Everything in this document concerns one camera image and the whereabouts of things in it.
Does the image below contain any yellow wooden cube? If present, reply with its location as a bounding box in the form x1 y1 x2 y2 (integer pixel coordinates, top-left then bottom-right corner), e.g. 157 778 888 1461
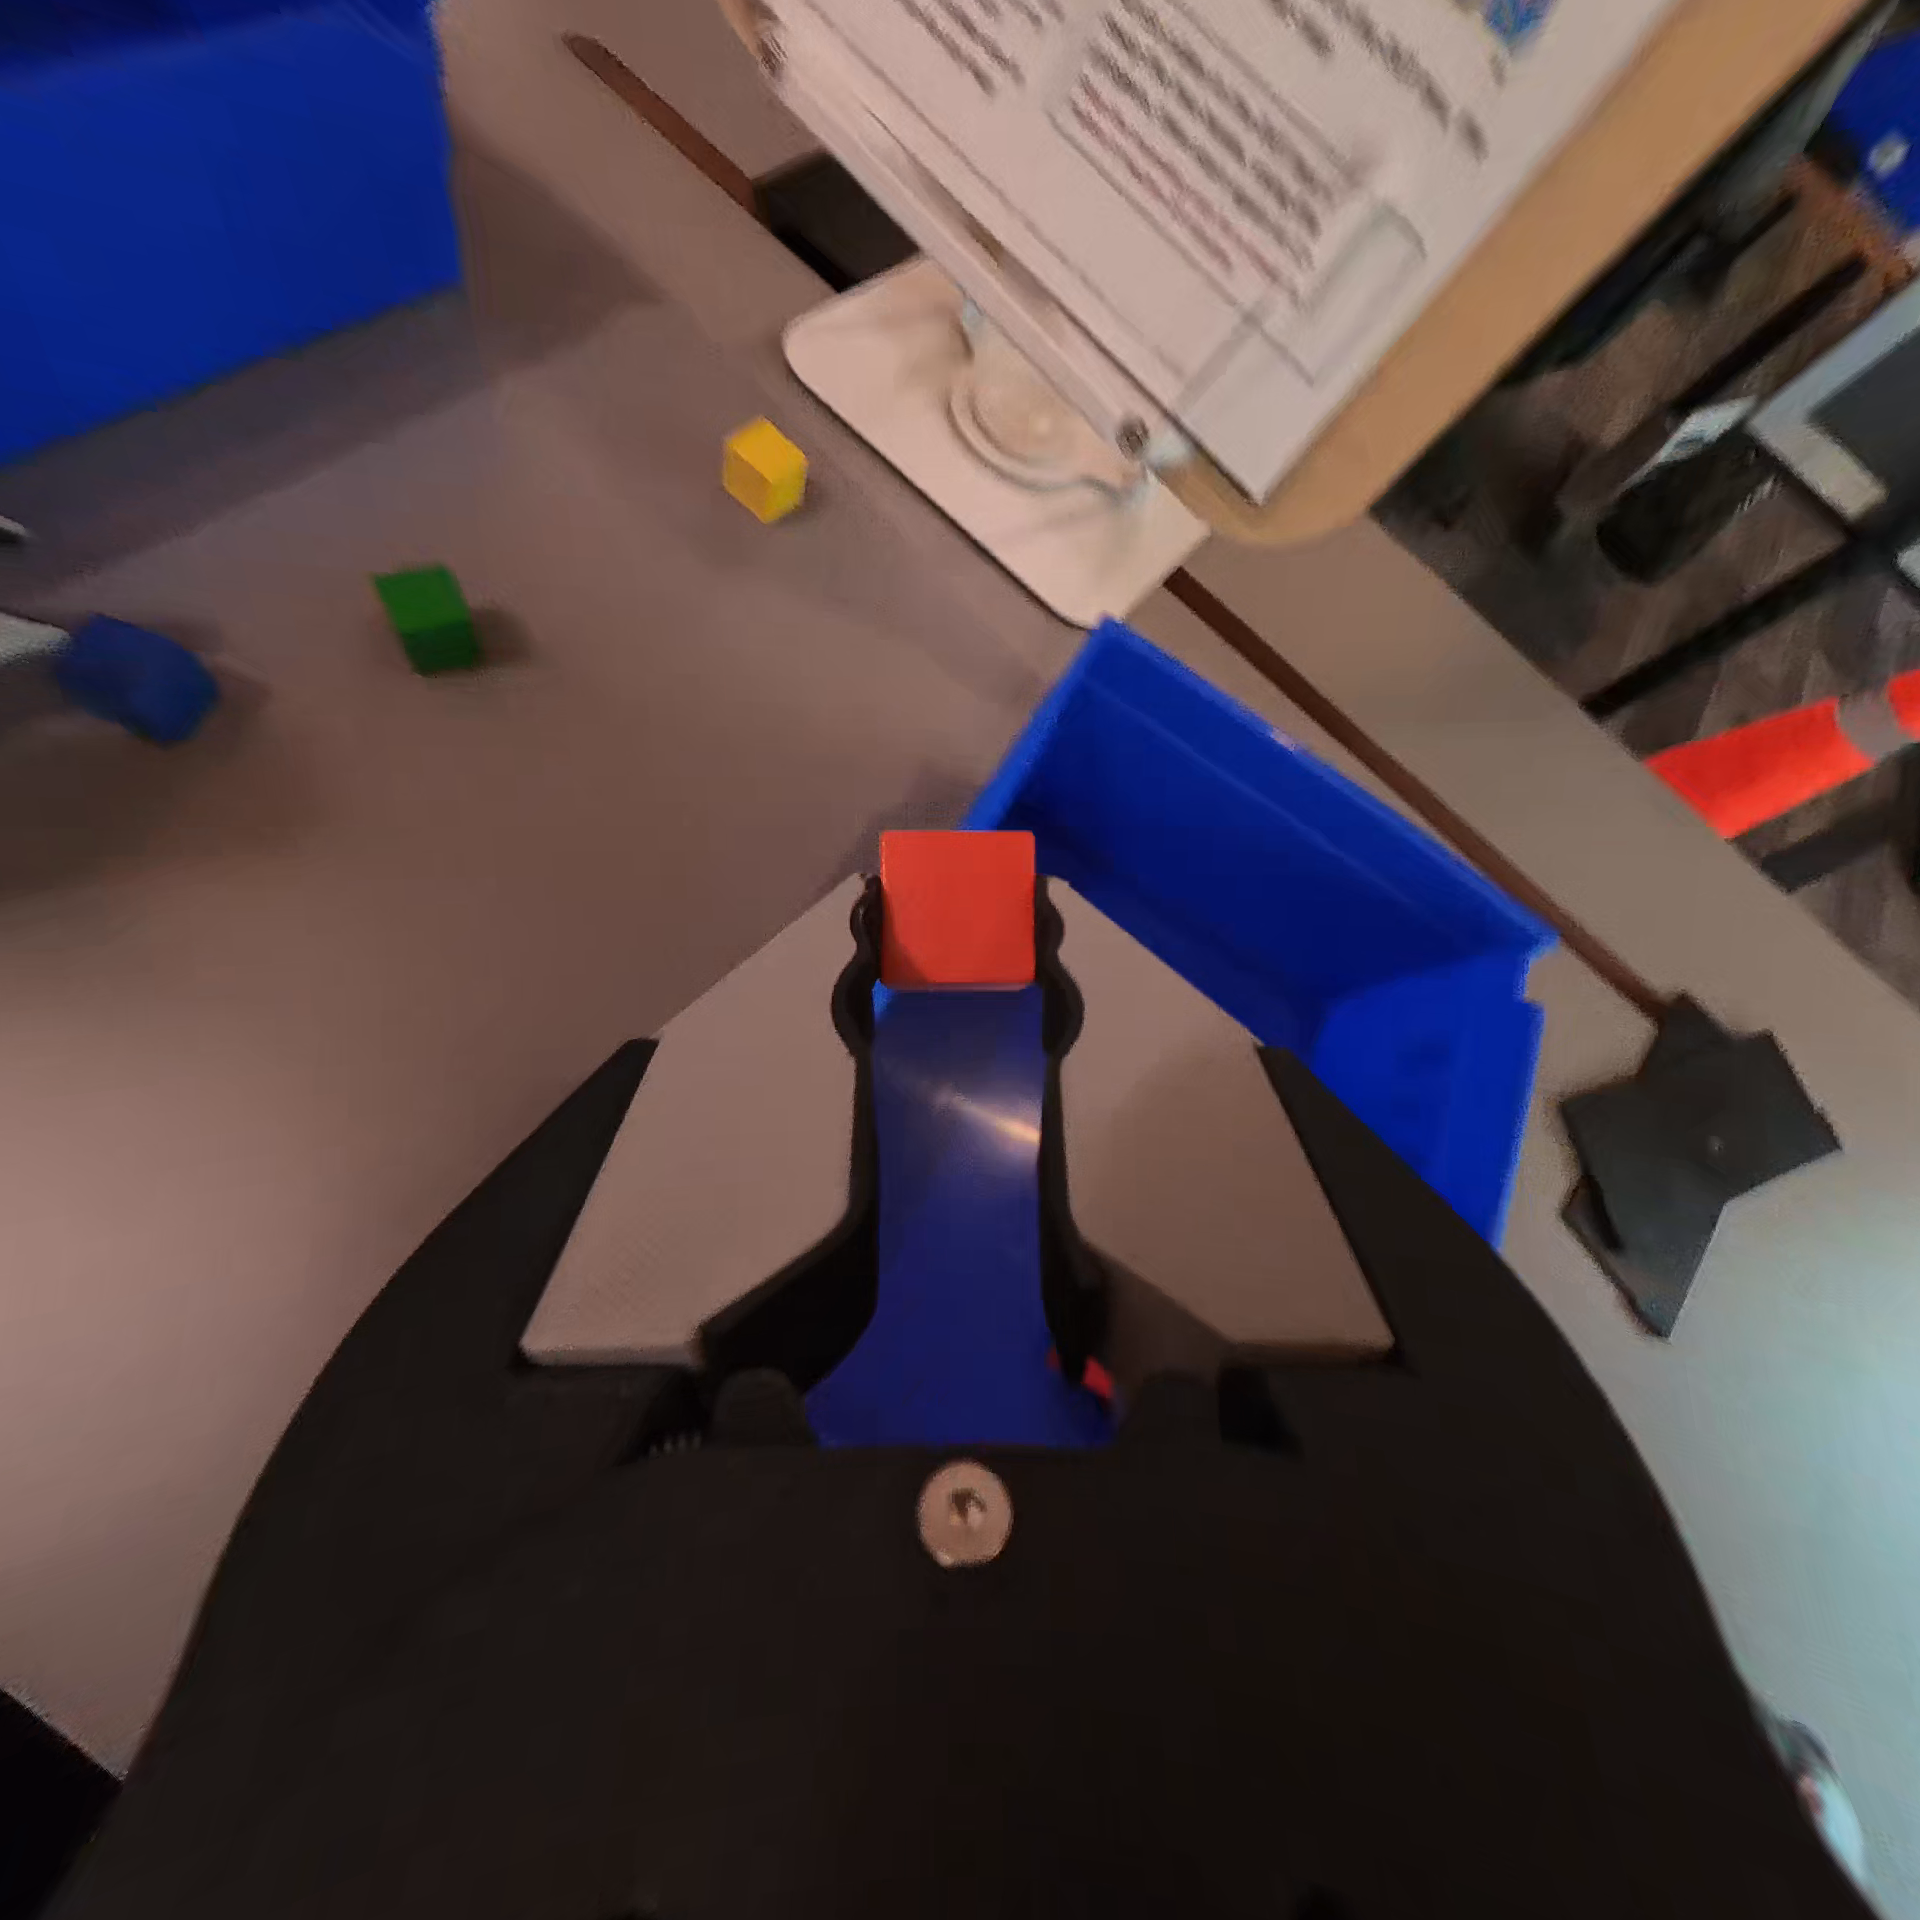
721 418 811 525

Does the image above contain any tan board with printed sheet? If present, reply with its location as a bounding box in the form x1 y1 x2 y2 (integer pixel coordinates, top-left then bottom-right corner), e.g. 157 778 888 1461
717 0 1884 548

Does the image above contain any black desk plate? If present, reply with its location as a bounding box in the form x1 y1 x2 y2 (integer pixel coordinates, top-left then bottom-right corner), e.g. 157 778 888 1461
754 150 923 290
1557 993 1843 1340

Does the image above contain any large blue plastic bin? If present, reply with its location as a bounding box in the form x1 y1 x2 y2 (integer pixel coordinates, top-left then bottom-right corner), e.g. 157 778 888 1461
0 0 464 470

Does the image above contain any brown strip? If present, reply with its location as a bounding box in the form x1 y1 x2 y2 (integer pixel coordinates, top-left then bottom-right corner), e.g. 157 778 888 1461
564 34 1671 1020

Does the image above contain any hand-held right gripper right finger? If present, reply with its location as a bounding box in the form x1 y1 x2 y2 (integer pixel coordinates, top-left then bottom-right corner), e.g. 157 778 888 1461
1032 877 1407 1393

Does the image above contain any white document stand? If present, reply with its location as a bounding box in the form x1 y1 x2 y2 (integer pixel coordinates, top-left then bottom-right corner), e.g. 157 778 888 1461
783 258 1214 632

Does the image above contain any red wooden cube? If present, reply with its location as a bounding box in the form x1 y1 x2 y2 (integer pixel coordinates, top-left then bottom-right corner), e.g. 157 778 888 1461
875 829 1039 993

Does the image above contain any blue crate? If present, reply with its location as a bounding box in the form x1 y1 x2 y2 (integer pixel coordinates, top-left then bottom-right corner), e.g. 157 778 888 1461
1819 27 1920 230

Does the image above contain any orange traffic cone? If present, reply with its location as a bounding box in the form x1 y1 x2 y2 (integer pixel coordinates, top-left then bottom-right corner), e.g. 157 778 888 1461
1639 673 1920 840

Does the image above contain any green wooden cube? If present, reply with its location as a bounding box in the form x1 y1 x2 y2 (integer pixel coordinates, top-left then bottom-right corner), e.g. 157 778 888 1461
372 564 486 676

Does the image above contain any blue wooden cube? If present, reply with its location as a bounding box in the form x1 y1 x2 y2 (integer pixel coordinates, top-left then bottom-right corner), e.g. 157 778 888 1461
57 612 224 747

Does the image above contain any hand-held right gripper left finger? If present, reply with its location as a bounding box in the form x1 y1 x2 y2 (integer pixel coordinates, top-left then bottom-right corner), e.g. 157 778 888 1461
518 877 881 1393

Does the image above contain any grey box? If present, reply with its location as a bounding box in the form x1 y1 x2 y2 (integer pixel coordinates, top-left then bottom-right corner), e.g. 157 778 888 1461
1744 281 1920 530

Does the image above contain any grey desk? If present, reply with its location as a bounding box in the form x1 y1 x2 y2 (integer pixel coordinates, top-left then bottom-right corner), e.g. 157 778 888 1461
0 0 1920 1915

